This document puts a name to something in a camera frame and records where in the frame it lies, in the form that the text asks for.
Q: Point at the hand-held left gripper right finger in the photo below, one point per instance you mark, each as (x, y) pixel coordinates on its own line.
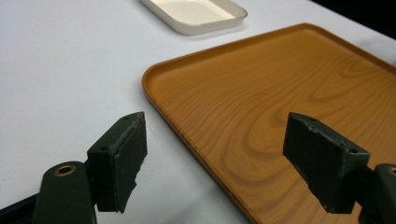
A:
(323, 161)

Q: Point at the brown wood-grain tray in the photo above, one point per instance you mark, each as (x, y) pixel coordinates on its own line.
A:
(249, 102)

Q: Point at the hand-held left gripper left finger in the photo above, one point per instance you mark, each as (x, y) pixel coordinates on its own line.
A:
(120, 161)

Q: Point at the white rectangular tray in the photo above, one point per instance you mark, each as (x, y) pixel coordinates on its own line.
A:
(194, 14)

